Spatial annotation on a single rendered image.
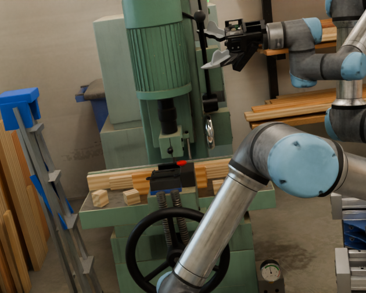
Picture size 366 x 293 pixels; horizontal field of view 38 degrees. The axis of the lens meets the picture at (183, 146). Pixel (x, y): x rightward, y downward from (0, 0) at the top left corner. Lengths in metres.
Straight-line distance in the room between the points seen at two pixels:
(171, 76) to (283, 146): 0.69
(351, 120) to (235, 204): 0.82
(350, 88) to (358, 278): 0.69
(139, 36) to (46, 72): 2.60
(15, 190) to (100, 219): 1.59
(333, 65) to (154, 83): 0.52
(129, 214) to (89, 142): 2.60
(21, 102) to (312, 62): 1.34
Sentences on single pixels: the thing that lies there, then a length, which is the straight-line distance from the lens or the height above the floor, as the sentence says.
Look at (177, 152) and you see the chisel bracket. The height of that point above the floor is 1.02.
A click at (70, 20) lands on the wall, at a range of 4.09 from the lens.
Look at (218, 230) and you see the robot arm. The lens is 1.15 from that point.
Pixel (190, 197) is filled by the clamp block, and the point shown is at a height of 0.94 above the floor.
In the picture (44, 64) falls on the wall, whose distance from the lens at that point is 4.16.
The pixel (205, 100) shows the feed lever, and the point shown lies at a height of 1.13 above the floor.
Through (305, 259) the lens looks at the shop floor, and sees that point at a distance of 3.07.
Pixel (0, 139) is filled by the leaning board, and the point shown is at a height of 0.83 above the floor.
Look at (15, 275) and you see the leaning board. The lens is 3.18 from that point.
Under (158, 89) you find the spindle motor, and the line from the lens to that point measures 1.61.
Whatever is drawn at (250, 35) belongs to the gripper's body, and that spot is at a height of 1.36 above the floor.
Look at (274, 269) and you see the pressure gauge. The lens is 1.67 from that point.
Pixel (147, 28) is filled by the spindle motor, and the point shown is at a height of 1.41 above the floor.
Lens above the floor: 1.52
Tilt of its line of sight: 17 degrees down
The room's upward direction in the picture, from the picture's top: 8 degrees counter-clockwise
